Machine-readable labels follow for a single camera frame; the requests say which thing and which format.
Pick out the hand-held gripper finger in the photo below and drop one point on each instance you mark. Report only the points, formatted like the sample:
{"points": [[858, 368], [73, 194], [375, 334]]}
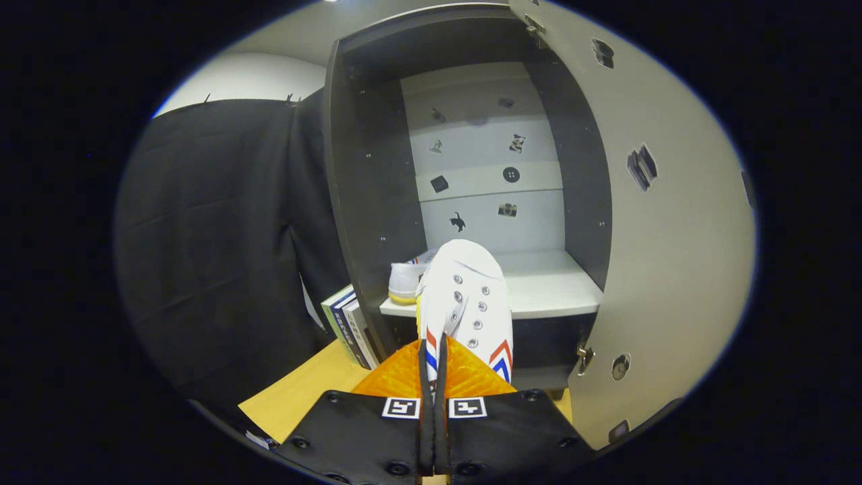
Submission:
{"points": [[425, 431], [441, 431]]}

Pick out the white shoe with red-blue stripes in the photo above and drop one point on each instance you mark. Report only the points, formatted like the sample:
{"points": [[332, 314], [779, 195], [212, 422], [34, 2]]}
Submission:
{"points": [[468, 289]]}

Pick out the white shoe with yellow sole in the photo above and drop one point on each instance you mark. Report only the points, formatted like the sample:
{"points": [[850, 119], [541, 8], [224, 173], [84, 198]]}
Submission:
{"points": [[404, 283]]}

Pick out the dark grey shoe cabinet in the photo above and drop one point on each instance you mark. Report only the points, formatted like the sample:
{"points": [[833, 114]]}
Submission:
{"points": [[384, 168]]}

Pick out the dark blue book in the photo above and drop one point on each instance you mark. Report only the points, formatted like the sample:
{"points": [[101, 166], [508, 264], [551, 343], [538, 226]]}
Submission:
{"points": [[346, 327]]}

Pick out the green and white book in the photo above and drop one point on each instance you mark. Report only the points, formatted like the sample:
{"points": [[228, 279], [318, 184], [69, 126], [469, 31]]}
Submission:
{"points": [[335, 320]]}

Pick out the white printed sheet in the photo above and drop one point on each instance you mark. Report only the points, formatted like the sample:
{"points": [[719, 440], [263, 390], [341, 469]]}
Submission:
{"points": [[259, 440]]}

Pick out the black backdrop cloth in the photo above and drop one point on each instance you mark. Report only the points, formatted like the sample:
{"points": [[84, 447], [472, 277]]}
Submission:
{"points": [[215, 256]]}

